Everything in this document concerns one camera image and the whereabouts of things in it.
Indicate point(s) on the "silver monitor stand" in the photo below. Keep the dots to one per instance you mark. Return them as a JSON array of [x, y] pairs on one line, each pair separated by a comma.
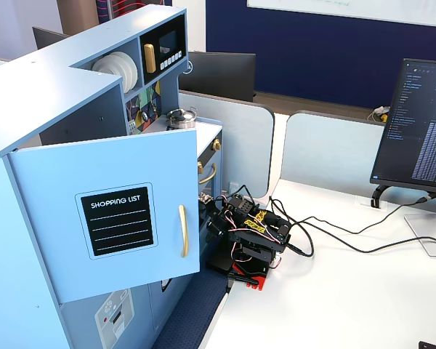
[[432, 247]]

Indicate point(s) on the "monitor showing code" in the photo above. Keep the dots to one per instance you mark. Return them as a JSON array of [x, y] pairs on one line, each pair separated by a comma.
[[414, 127]]

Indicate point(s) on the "grey desk divider panel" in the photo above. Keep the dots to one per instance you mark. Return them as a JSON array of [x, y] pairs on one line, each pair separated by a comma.
[[330, 149], [240, 145]]

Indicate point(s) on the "blue shopping list cabinet door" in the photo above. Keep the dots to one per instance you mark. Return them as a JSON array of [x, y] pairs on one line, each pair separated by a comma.
[[105, 167]]

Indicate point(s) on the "gold stove knob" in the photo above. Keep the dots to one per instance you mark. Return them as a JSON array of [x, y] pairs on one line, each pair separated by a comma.
[[216, 144], [200, 167]]

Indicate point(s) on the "yellow and white clutter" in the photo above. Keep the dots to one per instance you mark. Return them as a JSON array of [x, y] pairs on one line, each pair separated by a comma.
[[381, 114]]

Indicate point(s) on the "hanging toy utensil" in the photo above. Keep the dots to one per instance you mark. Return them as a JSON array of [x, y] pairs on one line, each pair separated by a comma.
[[144, 115]]

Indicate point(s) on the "dark blue woven mat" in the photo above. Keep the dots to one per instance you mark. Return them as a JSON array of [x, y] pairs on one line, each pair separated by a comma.
[[192, 309]]

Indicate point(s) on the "stack of white plates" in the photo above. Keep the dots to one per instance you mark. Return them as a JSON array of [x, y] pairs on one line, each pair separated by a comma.
[[128, 71]]

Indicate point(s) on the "red robot base clamp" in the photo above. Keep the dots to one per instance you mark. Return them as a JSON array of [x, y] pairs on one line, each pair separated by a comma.
[[256, 281]]

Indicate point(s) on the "black curved desk stand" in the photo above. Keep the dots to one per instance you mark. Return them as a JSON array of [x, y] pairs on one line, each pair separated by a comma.
[[376, 198]]

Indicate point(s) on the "dark switched-off monitor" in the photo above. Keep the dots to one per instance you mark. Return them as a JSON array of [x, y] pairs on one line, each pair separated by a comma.
[[221, 76], [45, 38]]

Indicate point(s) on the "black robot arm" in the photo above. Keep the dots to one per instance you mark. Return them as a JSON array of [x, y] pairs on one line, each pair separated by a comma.
[[261, 236]]

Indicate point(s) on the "white whiteboard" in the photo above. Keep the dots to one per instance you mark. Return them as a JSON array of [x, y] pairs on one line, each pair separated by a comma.
[[349, 7]]

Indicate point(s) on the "steel toy pot with lid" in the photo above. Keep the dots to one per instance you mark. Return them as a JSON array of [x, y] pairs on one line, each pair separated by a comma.
[[181, 118]]

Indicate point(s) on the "black flat device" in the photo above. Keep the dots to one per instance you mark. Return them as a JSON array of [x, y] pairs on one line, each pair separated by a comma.
[[434, 345]]

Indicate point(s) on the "red striped dark panel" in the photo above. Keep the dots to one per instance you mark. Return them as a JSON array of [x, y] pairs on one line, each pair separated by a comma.
[[103, 9]]

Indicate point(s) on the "black toy microwave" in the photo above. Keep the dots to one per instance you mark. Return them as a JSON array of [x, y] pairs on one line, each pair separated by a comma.
[[167, 43]]

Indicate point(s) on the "white toy plate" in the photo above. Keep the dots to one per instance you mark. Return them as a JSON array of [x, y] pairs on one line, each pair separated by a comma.
[[134, 78], [107, 65]]

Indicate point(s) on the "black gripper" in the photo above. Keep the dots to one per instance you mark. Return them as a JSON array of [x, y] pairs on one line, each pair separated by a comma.
[[211, 222]]

